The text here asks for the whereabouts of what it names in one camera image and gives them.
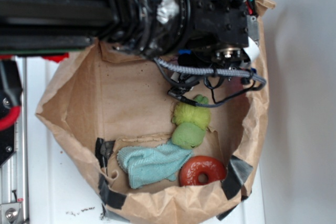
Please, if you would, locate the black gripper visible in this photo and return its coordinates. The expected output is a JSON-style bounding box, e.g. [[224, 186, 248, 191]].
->
[[184, 0, 260, 68]]

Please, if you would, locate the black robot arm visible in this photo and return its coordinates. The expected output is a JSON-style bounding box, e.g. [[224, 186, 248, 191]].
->
[[1, 0, 260, 64]]

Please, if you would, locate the green plush toy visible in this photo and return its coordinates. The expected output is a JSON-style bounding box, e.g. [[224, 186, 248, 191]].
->
[[171, 102, 211, 150]]

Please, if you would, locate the brown paper bag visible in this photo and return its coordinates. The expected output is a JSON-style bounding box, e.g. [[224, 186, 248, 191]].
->
[[35, 0, 277, 222]]

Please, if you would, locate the red toy donut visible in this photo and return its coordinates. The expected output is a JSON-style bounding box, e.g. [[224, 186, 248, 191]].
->
[[179, 156, 227, 186]]

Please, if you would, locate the light blue cloth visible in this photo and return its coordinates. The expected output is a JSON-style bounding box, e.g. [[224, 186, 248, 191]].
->
[[117, 140, 194, 189]]

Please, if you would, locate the grey braided cable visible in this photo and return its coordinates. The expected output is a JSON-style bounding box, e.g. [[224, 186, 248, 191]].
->
[[153, 56, 267, 109]]

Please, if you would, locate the aluminium frame rail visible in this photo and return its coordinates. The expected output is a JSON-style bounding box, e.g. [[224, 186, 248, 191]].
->
[[1, 56, 29, 223]]

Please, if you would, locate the metal corner bracket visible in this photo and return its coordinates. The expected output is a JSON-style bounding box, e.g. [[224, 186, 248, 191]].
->
[[1, 202, 23, 224]]

